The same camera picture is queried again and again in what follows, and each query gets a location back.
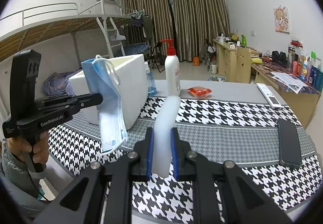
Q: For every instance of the black folding chair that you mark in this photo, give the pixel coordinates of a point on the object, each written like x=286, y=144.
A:
x=159, y=52

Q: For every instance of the light wooden chair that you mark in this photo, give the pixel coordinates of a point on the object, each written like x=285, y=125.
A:
x=243, y=65

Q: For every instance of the houndstooth tablecloth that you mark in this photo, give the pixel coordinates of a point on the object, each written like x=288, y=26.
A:
x=227, y=118

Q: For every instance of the blue face mask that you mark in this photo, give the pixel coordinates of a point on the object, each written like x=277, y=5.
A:
x=108, y=103

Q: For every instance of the blue plaid mattress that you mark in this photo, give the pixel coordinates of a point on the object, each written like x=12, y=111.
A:
x=136, y=50

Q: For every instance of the green bottle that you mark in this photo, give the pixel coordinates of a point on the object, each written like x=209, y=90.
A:
x=243, y=40

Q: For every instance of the clear blue sanitizer bottle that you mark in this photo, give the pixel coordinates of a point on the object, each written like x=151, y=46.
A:
x=151, y=86

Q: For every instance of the printed paper sheets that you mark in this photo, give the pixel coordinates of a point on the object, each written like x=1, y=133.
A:
x=289, y=81

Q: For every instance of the white pump bottle red pump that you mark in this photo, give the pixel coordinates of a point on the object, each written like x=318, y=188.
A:
x=172, y=75

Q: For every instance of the cartoon wall poster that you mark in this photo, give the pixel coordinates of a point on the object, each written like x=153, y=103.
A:
x=281, y=19

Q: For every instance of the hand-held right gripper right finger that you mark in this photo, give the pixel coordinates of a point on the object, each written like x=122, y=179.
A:
x=173, y=153

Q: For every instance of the yellow cloth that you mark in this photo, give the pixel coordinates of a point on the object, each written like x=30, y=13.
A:
x=257, y=60

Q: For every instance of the orange container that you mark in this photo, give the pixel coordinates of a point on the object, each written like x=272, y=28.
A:
x=196, y=61

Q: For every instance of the person's left forearm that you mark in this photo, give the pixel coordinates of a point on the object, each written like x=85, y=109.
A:
x=15, y=178

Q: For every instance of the hanging dark clothes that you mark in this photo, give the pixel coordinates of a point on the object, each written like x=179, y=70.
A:
x=141, y=24

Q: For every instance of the desk with printed cover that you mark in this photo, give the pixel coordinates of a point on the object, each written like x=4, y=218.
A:
x=282, y=103

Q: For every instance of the white metal bunk bed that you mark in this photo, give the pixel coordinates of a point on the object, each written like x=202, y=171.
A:
x=50, y=24

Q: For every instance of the light wooden desk with drawers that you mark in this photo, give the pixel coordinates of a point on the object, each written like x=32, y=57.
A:
x=224, y=62

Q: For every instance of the white squeeze tube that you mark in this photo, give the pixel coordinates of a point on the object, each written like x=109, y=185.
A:
x=164, y=138

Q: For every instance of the blue plaid quilt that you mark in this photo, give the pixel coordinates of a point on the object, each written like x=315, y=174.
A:
x=56, y=84

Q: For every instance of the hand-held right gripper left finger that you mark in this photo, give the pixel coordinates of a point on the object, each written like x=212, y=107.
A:
x=151, y=153

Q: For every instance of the brown curtain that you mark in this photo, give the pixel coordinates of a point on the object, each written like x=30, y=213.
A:
x=146, y=2
x=199, y=17

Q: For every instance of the person's left hand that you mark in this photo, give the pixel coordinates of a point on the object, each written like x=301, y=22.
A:
x=40, y=148

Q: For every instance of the row of toiletry bottles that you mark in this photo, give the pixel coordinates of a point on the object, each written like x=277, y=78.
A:
x=306, y=67

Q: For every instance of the trash bin with blue bag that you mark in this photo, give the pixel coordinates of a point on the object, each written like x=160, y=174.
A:
x=217, y=79

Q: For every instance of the white foam box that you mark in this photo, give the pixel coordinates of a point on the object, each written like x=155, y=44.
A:
x=131, y=82

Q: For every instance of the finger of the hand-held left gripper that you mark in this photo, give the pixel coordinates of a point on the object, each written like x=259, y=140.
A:
x=88, y=100

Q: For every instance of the black smartphone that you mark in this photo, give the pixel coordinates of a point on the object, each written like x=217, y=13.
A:
x=290, y=143

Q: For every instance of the black headphones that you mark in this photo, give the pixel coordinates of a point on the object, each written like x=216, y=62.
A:
x=278, y=57

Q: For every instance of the white remote control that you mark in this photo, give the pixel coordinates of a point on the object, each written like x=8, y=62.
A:
x=269, y=95

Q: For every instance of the red snack packet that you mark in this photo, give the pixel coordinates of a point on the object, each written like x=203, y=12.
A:
x=199, y=91

